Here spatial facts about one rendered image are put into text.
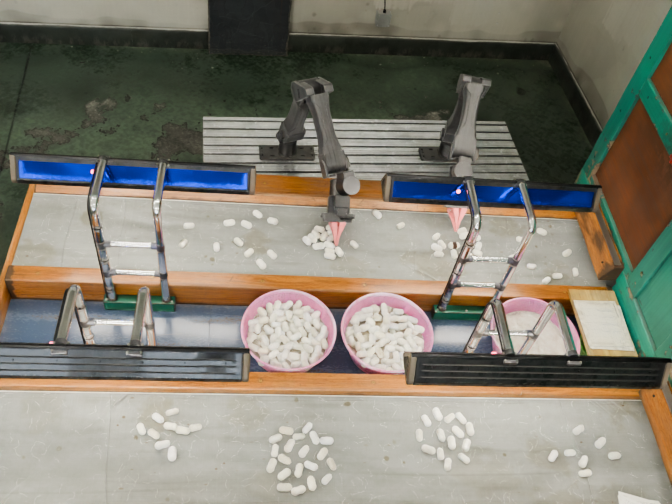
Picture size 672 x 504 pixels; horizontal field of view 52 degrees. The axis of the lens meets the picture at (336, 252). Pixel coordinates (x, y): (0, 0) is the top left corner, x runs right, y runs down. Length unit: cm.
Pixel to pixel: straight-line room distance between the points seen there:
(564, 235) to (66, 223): 160
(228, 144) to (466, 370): 135
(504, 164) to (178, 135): 167
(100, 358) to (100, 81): 259
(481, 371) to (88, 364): 85
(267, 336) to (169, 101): 207
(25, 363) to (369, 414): 85
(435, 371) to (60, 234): 121
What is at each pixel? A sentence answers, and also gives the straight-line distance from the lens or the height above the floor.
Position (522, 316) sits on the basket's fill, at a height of 73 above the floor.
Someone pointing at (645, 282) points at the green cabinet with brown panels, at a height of 92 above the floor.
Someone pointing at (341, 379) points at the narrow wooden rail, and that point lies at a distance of 189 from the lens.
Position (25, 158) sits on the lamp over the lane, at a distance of 194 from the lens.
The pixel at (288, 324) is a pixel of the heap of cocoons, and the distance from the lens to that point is 201.
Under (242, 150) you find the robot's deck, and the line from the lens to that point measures 255.
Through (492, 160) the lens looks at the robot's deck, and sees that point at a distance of 273.
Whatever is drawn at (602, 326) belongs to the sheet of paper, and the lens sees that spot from 223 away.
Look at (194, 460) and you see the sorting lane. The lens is 181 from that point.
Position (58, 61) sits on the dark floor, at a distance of 414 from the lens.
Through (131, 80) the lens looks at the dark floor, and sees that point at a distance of 396.
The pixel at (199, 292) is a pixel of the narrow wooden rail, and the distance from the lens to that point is 206.
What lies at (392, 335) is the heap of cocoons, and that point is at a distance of 202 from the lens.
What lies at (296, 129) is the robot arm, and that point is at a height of 84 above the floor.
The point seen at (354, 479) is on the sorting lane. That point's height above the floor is 74.
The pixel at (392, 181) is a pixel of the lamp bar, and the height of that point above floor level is 110.
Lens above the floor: 241
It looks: 50 degrees down
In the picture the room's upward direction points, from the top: 11 degrees clockwise
